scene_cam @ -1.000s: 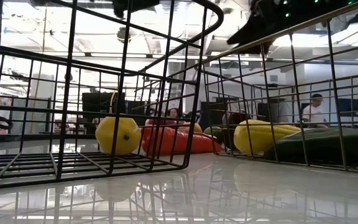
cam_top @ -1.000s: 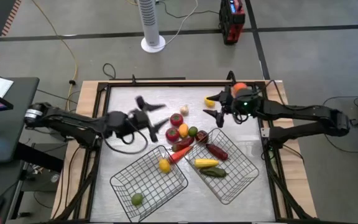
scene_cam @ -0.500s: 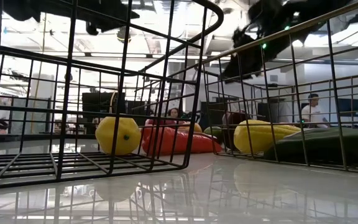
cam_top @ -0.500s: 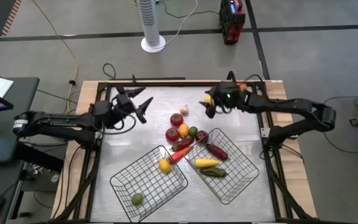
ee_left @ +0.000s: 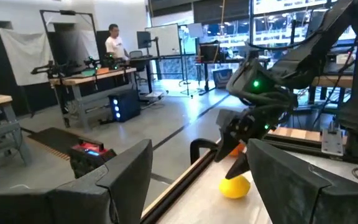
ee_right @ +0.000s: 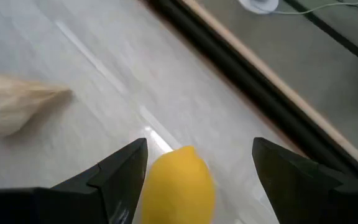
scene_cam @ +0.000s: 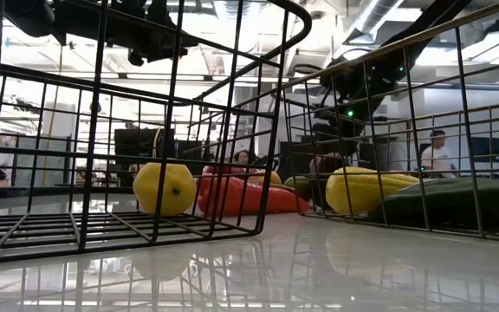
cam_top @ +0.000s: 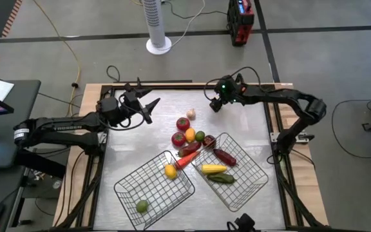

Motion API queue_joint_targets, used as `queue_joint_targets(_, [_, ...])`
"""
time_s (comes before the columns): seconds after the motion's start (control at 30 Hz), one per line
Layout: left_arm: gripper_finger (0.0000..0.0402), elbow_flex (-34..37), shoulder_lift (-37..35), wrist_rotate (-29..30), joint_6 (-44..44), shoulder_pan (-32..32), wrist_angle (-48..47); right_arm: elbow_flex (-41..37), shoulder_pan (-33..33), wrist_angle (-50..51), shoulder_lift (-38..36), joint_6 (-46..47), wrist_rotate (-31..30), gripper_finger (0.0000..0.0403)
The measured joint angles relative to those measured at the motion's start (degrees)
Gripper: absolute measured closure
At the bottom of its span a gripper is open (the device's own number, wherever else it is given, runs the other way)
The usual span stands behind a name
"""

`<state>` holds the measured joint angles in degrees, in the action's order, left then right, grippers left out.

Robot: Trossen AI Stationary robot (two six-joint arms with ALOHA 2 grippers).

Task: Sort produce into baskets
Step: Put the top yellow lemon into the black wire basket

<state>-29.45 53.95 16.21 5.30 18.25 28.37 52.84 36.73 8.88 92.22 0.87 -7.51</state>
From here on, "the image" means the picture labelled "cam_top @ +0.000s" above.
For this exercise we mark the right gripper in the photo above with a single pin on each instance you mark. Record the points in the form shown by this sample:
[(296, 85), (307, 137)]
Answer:
[(232, 90)]

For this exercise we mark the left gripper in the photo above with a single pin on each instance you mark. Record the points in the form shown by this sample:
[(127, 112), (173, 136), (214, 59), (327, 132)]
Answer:
[(130, 101)]

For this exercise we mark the white garlic bulb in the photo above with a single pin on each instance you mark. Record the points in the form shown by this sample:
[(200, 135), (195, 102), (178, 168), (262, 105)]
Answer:
[(191, 114)]

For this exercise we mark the dark red apple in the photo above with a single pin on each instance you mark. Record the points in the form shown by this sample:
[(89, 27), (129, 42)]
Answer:
[(208, 141)]

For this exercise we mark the red tomato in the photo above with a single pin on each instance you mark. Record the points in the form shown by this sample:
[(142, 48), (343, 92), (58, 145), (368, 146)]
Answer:
[(178, 139), (183, 124)]

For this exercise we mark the red chili pepper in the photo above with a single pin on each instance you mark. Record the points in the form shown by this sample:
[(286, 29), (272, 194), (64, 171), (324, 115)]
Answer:
[(190, 149)]

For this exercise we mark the dark red sweet potato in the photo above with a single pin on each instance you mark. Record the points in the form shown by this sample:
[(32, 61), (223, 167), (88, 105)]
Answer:
[(224, 157)]

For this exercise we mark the yellow corn cob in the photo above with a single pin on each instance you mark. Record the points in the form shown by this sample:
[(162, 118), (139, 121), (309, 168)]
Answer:
[(214, 169)]

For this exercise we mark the green cucumber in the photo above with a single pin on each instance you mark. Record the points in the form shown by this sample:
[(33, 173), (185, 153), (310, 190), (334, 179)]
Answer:
[(221, 178)]

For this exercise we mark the yellow lemon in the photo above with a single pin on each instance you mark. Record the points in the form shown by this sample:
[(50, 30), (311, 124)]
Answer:
[(170, 171)]

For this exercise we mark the green lime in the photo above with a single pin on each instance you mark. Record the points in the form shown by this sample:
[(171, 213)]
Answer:
[(142, 206), (200, 136)]

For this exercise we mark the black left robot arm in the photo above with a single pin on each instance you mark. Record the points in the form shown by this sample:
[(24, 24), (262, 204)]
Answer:
[(69, 127)]

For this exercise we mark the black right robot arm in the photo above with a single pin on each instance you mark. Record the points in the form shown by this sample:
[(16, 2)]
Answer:
[(288, 95)]

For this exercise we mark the small orange-yellow fruit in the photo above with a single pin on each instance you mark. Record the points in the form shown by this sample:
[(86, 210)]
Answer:
[(190, 135)]

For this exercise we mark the orange carrot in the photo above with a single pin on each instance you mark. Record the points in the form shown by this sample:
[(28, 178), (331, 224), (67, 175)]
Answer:
[(187, 160)]

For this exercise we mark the white tower fan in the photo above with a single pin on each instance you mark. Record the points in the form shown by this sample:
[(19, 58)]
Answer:
[(156, 25)]

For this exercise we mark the red black power station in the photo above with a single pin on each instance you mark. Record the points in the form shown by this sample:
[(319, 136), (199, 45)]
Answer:
[(240, 22)]

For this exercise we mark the black desk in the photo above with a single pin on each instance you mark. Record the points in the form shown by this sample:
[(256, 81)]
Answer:
[(8, 148)]

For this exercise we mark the black table frame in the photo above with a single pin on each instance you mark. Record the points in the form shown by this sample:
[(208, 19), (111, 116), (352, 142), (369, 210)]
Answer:
[(103, 141)]

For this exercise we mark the black table-level camera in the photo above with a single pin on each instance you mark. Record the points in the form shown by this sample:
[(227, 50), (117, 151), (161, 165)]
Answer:
[(244, 223)]

